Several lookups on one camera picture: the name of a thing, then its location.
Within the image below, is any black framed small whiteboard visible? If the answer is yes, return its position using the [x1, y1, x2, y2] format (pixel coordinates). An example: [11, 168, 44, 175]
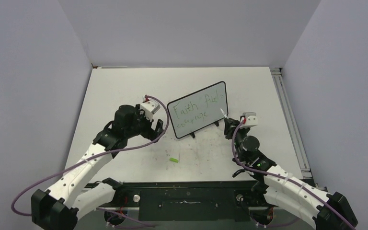
[167, 81, 229, 139]

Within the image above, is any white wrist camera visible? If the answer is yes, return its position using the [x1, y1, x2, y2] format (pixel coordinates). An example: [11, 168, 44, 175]
[139, 97, 161, 121]
[241, 112, 258, 128]

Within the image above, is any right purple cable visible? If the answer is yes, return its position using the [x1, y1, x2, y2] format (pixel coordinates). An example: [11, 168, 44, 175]
[231, 118, 357, 230]

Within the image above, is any purple cable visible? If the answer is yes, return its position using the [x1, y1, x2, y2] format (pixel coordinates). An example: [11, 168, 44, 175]
[231, 118, 357, 230]
[11, 94, 171, 228]

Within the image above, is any green marker cap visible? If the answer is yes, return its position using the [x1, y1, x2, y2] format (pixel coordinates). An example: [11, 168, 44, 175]
[169, 158, 179, 163]

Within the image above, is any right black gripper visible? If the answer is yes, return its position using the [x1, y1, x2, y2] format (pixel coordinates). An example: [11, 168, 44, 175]
[225, 118, 250, 162]

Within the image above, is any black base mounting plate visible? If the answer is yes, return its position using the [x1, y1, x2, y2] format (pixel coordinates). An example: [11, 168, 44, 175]
[102, 181, 270, 221]

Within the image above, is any aluminium front frame rail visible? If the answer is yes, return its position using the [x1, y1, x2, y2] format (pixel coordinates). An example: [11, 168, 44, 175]
[41, 187, 336, 230]

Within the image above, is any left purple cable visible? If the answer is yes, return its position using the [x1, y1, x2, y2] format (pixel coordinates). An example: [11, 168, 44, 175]
[11, 94, 171, 228]

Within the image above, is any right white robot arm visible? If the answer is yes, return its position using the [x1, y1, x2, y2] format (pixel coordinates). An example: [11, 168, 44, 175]
[224, 115, 358, 230]

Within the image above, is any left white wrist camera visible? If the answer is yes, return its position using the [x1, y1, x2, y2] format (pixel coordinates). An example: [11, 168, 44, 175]
[139, 97, 161, 121]

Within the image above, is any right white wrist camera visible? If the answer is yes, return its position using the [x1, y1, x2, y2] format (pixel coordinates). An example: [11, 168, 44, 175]
[241, 112, 258, 128]

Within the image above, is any white whiteboard marker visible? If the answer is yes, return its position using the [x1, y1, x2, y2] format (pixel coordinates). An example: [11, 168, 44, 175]
[220, 108, 228, 119]

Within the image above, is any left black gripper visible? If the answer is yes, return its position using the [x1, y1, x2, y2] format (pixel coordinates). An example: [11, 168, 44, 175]
[125, 105, 165, 142]

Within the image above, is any aluminium rail right side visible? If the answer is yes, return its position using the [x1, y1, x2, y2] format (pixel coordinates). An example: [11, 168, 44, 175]
[270, 68, 312, 179]

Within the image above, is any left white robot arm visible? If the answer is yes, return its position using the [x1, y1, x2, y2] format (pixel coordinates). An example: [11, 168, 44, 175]
[31, 100, 164, 230]

